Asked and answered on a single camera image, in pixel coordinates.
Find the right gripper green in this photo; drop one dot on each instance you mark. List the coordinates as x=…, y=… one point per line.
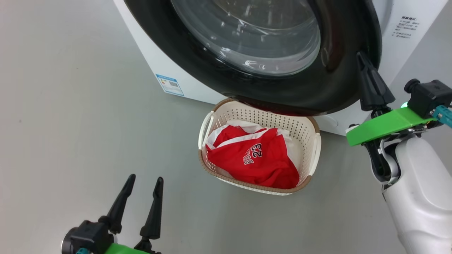
x=385, y=127

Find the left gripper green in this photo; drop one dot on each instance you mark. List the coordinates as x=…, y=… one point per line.
x=123, y=249

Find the black round glass washer door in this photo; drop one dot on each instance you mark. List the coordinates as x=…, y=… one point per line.
x=317, y=88

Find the red basketball jersey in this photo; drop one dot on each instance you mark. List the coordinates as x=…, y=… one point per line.
x=261, y=169

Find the white garment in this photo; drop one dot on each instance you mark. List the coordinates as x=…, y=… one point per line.
x=243, y=125

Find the white front-load washing machine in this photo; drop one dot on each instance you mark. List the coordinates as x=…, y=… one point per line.
x=399, y=53

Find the cream basket with brown rim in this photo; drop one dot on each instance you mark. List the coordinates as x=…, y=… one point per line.
x=268, y=116

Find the round white filter cover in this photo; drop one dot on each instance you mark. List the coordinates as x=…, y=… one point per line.
x=330, y=124

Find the blue energy label sticker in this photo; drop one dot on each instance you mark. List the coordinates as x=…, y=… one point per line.
x=170, y=84

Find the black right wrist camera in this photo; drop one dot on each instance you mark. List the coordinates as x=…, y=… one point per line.
x=429, y=97

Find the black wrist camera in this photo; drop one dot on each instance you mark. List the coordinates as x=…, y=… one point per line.
x=429, y=97
x=88, y=236

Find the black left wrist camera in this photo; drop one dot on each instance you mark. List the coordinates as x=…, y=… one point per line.
x=88, y=236

